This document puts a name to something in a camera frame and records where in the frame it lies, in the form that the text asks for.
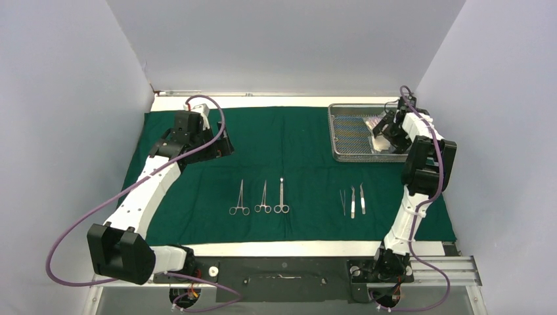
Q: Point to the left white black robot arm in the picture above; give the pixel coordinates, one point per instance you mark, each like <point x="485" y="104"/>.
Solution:
<point x="118" y="247"/>

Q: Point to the steel haemostat clamp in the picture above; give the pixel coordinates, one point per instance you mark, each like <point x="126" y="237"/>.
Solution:
<point x="263" y="206"/>

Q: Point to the aluminium front frame rail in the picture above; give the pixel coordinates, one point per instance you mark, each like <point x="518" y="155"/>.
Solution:
<point x="435" y="269"/>

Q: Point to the steel forceps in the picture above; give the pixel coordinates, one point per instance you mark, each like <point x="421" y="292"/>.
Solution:
<point x="240" y="207"/>

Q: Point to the thin steel tweezers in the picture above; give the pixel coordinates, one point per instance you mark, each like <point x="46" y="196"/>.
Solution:
<point x="343" y="201"/>

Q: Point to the clear gauze packet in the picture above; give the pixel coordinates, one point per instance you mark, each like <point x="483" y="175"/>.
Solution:
<point x="380" y="145"/>

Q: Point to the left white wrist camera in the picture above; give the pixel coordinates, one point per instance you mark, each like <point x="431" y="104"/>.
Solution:
<point x="201" y="109"/>

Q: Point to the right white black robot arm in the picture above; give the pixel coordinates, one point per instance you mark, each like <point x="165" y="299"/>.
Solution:
<point x="426" y="173"/>

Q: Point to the steel surgical scissors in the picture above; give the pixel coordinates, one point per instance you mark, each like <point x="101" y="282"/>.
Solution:
<point x="281" y="207"/>

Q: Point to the metal wire mesh tray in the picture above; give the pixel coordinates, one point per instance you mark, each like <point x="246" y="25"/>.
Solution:
<point x="350" y="137"/>

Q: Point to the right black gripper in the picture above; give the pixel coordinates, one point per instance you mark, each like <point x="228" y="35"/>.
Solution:
<point x="400" y="144"/>

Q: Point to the clear packet pink contents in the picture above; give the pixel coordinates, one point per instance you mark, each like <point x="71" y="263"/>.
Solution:
<point x="372" y="121"/>

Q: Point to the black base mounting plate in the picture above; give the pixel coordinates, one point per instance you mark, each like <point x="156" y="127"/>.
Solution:
<point x="281" y="292"/>

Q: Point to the dark green surgical cloth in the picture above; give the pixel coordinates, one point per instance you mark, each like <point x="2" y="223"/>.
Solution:
<point x="270" y="143"/>

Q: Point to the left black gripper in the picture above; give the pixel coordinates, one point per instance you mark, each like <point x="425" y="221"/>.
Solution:
<point x="218" y="148"/>

